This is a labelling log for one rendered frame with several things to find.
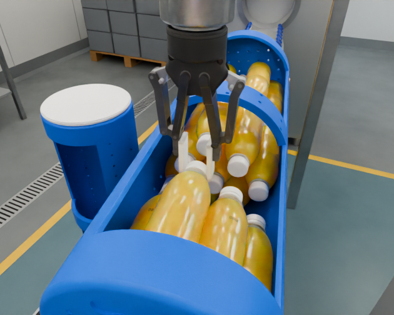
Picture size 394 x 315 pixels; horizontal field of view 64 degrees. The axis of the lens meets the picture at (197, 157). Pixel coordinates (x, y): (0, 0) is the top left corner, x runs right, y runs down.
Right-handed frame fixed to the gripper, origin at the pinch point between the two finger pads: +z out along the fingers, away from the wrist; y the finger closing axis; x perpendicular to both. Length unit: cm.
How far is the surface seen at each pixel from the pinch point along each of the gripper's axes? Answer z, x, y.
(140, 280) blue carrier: -4.4, 25.0, -1.0
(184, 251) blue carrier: -4.2, 20.8, -3.9
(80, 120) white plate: 15, -29, 41
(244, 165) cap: 5.7, -7.2, -7.2
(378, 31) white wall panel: 91, -478, -150
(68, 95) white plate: 15, -43, 54
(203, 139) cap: 1.0, -6.8, 0.5
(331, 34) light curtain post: 9, -116, -33
